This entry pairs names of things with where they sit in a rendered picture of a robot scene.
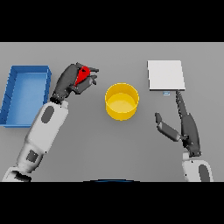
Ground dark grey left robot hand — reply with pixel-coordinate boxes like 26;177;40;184
49;61;100;105

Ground red beaker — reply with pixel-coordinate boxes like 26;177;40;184
73;66;91;88

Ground yellow bowl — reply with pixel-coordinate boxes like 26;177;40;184
104;82;140;122

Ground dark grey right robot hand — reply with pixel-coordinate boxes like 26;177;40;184
154;88;202;158

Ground blue tray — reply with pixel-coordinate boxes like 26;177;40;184
0;65;53;129

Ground pale square measuring scale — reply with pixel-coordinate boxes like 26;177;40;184
146;59;186;96

